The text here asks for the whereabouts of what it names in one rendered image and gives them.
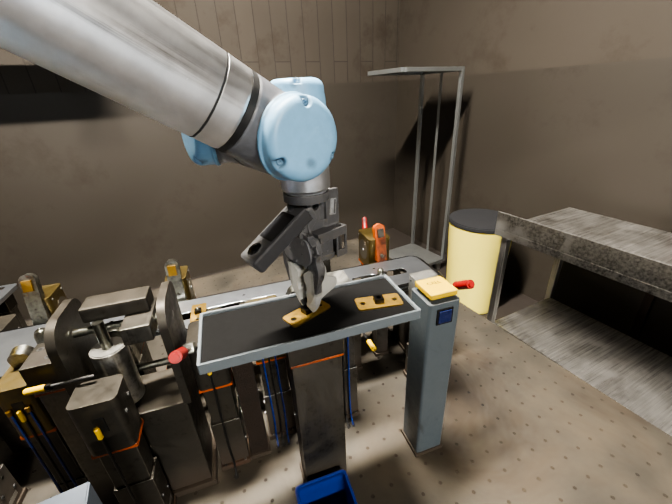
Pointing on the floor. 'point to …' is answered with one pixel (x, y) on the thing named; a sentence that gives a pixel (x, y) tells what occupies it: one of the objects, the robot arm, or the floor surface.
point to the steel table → (548, 321)
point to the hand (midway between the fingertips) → (306, 304)
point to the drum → (473, 255)
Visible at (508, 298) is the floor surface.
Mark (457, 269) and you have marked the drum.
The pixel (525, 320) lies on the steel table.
